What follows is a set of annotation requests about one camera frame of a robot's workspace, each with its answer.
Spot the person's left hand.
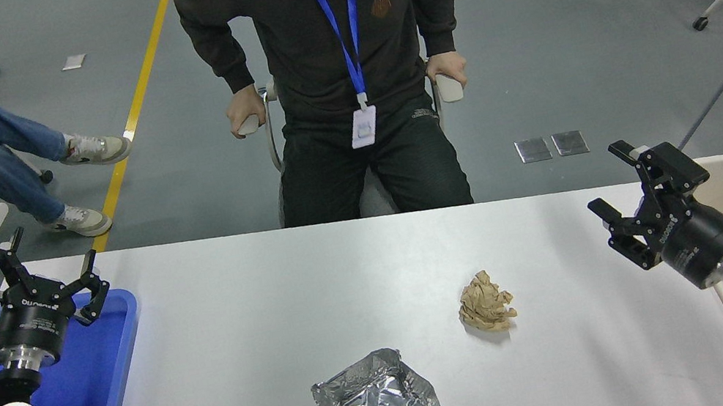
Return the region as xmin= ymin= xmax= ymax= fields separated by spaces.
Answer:
xmin=423 ymin=48 xmax=472 ymax=96

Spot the person's right hand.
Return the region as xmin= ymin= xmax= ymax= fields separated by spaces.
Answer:
xmin=222 ymin=83 xmax=272 ymax=141

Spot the grey office chair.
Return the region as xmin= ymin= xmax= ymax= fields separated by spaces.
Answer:
xmin=230 ymin=48 xmax=483 ymax=237

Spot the blue lanyard with badge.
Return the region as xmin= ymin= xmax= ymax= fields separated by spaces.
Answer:
xmin=302 ymin=0 xmax=389 ymax=155

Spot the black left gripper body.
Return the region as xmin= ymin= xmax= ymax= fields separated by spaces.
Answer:
xmin=0 ymin=273 xmax=85 ymax=366

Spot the silver floor outlet plate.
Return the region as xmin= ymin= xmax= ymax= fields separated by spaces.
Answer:
xmin=514 ymin=136 xmax=553 ymax=166
xmin=550 ymin=129 xmax=590 ymax=159

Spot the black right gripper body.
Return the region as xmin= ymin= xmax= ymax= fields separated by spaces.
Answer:
xmin=653 ymin=199 xmax=723 ymax=296

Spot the crumpled tan paper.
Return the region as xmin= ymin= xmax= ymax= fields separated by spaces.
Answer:
xmin=452 ymin=266 xmax=521 ymax=339

